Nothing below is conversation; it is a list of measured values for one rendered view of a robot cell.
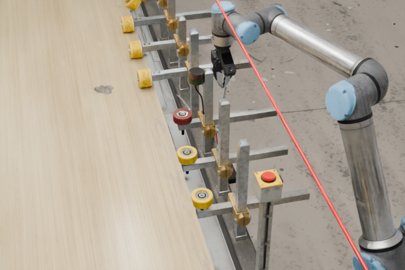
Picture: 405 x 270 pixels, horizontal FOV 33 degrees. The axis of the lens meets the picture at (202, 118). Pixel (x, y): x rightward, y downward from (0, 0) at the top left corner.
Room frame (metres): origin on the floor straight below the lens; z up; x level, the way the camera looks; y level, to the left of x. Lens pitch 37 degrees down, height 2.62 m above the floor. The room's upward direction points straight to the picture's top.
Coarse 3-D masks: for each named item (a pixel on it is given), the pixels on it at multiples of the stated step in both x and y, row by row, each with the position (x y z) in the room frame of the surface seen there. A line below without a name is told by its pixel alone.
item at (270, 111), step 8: (240, 112) 2.39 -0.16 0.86; (248, 112) 2.39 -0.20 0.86; (256, 112) 2.39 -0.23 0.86; (264, 112) 2.39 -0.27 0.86; (272, 112) 2.40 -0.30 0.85; (192, 120) 2.33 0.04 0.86; (216, 120) 2.34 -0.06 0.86; (232, 120) 2.35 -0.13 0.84; (240, 120) 2.36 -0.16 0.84; (184, 128) 2.30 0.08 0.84
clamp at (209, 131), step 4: (200, 112) 2.38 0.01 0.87; (200, 116) 2.35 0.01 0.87; (200, 120) 2.33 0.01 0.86; (212, 124) 2.29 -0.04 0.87; (204, 128) 2.27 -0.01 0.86; (208, 128) 2.26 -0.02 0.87; (212, 128) 2.26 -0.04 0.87; (204, 132) 2.26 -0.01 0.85; (208, 132) 2.26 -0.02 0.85; (212, 132) 2.26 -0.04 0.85; (208, 136) 2.26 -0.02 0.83; (212, 136) 2.26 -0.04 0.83
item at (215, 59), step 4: (216, 48) 2.41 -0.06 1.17; (220, 48) 2.36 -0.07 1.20; (224, 48) 2.36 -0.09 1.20; (212, 52) 2.42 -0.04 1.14; (216, 52) 2.41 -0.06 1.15; (212, 56) 2.41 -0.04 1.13; (216, 56) 2.39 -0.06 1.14; (212, 60) 2.41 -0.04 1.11; (216, 60) 2.37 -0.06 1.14; (220, 60) 2.36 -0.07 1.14; (216, 64) 2.36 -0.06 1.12; (220, 64) 2.36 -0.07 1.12; (216, 68) 2.36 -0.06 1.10; (220, 68) 2.36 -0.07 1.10
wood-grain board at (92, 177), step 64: (0, 0) 3.36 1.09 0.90; (64, 0) 3.36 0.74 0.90; (0, 64) 2.71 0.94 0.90; (64, 64) 2.71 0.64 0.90; (128, 64) 2.71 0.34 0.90; (0, 128) 2.23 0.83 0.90; (64, 128) 2.23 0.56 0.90; (128, 128) 2.23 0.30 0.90; (0, 192) 1.85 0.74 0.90; (64, 192) 1.85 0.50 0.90; (128, 192) 1.85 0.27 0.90; (0, 256) 1.54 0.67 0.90; (64, 256) 1.54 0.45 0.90; (128, 256) 1.54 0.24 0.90; (192, 256) 1.54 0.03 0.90
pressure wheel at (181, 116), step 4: (180, 108) 2.35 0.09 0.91; (184, 108) 2.35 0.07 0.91; (176, 112) 2.33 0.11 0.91; (180, 112) 2.33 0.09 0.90; (184, 112) 2.33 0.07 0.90; (188, 112) 2.33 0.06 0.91; (176, 116) 2.30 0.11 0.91; (180, 116) 2.30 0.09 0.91; (184, 116) 2.30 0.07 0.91; (188, 116) 2.30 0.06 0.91; (176, 120) 2.29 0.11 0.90; (180, 120) 2.28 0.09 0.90; (184, 120) 2.28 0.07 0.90; (188, 120) 2.29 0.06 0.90; (180, 124) 2.28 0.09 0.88; (184, 124) 2.28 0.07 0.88
